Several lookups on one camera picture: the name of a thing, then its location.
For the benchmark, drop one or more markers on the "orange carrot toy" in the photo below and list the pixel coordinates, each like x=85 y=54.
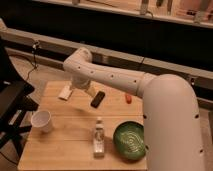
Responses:
x=128 y=98

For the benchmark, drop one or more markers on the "clear small bottle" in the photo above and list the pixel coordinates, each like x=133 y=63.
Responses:
x=98 y=138

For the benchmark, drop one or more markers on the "green ceramic bowl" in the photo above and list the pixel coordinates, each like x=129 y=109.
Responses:
x=128 y=139

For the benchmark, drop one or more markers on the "white sponge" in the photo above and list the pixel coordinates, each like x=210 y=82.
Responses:
x=65 y=92

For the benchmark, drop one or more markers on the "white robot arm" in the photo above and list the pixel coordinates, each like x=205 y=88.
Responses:
x=172 y=131

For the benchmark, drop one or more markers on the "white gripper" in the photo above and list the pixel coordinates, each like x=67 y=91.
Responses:
x=83 y=83

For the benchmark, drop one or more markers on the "black chair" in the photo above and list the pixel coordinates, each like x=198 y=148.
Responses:
x=14 y=102

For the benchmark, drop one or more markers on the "black rectangular block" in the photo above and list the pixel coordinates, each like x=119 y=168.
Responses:
x=97 y=99

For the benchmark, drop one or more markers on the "white paper cup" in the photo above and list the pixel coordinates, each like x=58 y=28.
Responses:
x=42 y=120

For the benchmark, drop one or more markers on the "grey wall rail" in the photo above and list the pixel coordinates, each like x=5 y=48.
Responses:
x=53 y=51

